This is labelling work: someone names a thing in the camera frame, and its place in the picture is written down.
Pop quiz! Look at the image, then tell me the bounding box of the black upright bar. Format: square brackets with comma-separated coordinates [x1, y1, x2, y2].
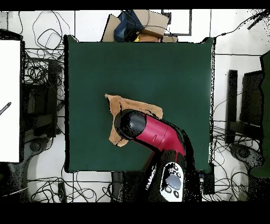
[225, 69, 238, 145]

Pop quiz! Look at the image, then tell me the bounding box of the orange brown cloth item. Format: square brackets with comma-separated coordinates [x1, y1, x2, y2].
[137, 33, 161, 43]

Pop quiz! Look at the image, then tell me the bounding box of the striped black rod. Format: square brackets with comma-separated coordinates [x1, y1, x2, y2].
[0, 101, 12, 116]

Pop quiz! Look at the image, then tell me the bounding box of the black power strip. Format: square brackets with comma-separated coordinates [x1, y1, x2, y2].
[57, 182, 68, 202]

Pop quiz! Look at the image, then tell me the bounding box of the flat cardboard sheet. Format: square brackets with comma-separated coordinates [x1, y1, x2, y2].
[101, 14, 122, 42]

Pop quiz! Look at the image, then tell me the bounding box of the white board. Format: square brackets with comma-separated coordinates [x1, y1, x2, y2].
[0, 40, 22, 163]

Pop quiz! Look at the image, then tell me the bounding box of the black power box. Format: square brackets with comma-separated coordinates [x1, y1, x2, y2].
[202, 166, 215, 195]

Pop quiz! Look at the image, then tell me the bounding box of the black panel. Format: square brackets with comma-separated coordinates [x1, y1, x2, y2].
[239, 70, 264, 127]

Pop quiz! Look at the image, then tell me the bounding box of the dark stand foot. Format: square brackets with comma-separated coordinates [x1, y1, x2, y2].
[24, 137, 51, 154]
[229, 143, 265, 169]

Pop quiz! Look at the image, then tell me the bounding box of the black equipment rack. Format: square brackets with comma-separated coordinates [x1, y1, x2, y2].
[21, 59, 64, 138]

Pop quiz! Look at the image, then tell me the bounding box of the dark green table cloth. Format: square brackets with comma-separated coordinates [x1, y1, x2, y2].
[64, 34, 216, 173]

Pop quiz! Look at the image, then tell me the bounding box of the orange terry towel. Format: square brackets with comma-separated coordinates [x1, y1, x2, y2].
[104, 93, 163, 148]

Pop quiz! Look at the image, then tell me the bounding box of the large cardboard box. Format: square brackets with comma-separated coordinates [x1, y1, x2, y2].
[132, 9, 170, 39]

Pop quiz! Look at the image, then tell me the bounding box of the blue bag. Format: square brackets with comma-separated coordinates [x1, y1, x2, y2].
[113, 10, 144, 42]

